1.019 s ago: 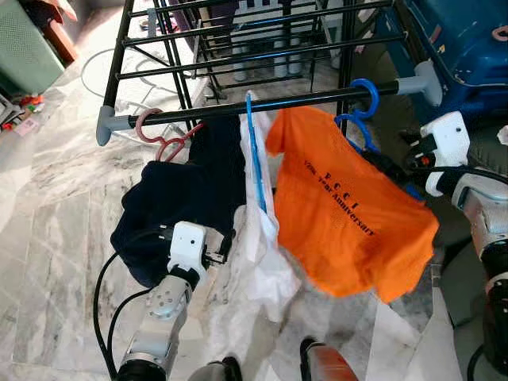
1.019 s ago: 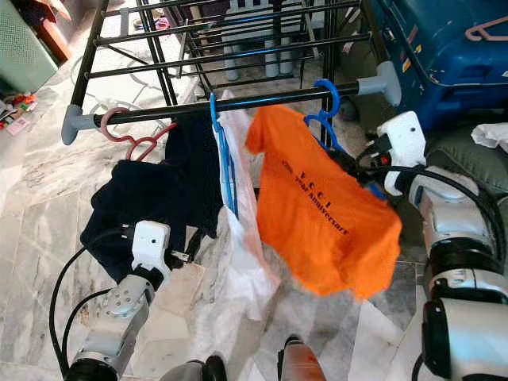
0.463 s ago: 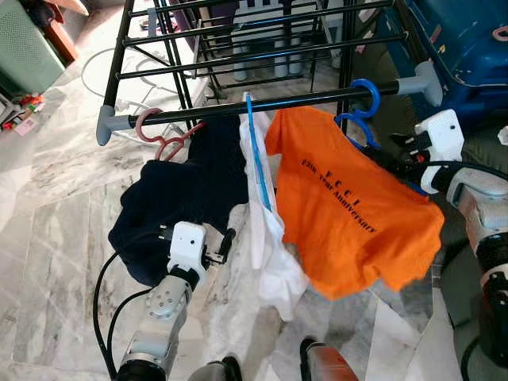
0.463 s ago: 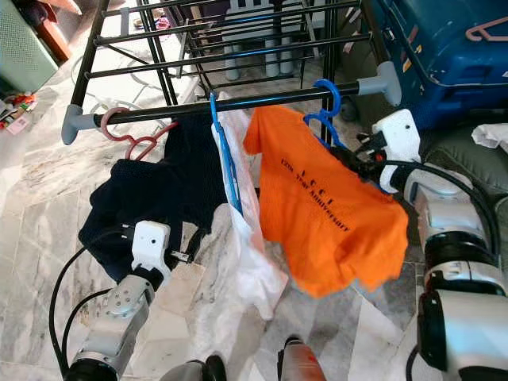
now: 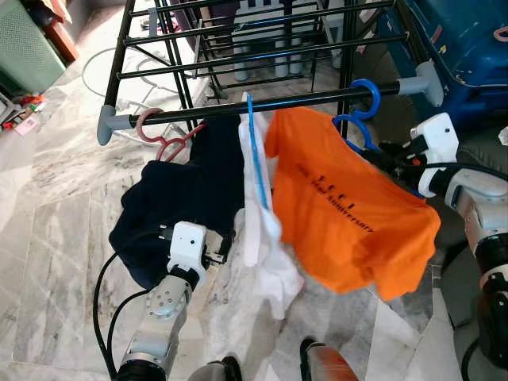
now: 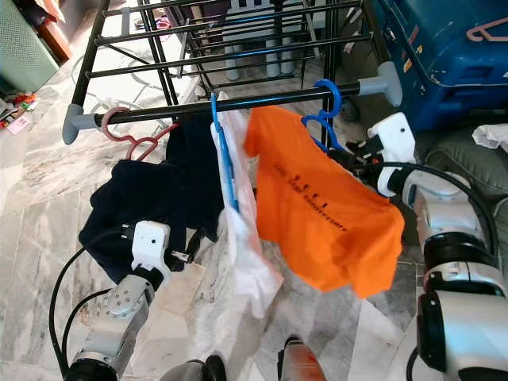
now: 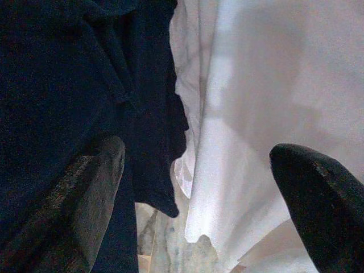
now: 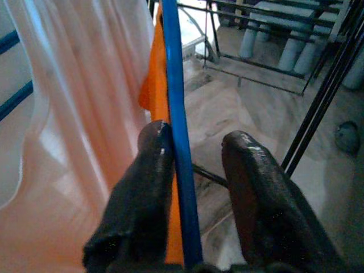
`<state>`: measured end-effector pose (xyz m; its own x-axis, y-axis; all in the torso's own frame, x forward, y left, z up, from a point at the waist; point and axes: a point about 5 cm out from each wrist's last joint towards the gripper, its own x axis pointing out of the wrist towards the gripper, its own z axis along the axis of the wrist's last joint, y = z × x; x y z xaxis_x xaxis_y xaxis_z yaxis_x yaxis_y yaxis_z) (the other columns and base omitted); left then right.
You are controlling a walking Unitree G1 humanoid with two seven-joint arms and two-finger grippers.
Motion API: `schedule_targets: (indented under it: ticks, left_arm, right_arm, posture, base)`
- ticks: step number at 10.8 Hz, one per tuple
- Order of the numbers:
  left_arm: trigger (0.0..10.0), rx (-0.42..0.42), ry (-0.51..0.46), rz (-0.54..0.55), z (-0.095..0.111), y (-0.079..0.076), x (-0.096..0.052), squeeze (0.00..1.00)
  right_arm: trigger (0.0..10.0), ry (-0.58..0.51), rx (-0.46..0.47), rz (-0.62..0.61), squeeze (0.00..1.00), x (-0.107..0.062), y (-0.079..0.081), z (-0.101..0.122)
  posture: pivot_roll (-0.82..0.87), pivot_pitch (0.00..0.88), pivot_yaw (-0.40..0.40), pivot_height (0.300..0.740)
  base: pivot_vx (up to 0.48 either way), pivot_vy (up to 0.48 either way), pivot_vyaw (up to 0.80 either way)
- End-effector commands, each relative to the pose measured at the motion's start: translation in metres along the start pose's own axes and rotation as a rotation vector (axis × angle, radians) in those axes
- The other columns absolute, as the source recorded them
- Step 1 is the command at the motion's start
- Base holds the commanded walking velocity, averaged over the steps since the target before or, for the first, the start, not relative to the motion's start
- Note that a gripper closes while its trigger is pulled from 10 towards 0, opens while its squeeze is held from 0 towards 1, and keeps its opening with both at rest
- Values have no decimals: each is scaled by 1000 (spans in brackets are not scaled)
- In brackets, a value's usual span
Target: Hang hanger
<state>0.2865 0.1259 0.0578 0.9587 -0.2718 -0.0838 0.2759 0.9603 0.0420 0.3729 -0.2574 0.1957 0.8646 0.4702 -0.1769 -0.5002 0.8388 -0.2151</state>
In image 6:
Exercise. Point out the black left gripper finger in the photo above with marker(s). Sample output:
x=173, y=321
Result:
x=195, y=243

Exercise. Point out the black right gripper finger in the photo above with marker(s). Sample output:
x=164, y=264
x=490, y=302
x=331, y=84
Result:
x=346, y=149

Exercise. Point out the blue plastic hanger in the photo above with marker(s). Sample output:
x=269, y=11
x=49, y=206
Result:
x=335, y=97
x=224, y=159

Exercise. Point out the orange t-shirt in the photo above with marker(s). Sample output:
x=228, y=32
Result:
x=325, y=214

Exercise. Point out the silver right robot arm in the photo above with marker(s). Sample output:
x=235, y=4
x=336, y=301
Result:
x=452, y=238

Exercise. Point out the pink plastic hanger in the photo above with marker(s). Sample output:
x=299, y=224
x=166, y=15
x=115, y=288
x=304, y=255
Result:
x=488, y=30
x=127, y=147

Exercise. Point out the white t-shirt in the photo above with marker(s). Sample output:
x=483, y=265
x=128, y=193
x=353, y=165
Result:
x=242, y=246

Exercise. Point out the navy blue shirt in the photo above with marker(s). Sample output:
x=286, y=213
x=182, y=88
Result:
x=143, y=190

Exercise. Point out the dark green sofa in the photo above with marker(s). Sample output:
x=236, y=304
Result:
x=460, y=159

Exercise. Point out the small pink card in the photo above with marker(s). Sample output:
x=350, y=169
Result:
x=17, y=125

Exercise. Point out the crumpled white cloth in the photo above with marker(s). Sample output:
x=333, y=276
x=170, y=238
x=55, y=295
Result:
x=490, y=136

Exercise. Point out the small red toys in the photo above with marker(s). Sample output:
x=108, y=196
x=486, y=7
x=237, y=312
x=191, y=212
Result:
x=24, y=101

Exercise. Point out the black metal drying rack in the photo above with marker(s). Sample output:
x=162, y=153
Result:
x=206, y=103

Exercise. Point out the grey right robot leg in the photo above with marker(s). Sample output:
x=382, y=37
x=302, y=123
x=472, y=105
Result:
x=302, y=363

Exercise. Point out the green box appliance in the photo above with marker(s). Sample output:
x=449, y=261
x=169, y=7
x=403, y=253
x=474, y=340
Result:
x=25, y=48

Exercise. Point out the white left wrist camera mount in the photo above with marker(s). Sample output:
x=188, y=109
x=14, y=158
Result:
x=151, y=244

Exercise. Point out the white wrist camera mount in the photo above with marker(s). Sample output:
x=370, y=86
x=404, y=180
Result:
x=151, y=244
x=397, y=136

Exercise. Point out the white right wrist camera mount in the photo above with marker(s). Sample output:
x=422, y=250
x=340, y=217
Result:
x=397, y=136

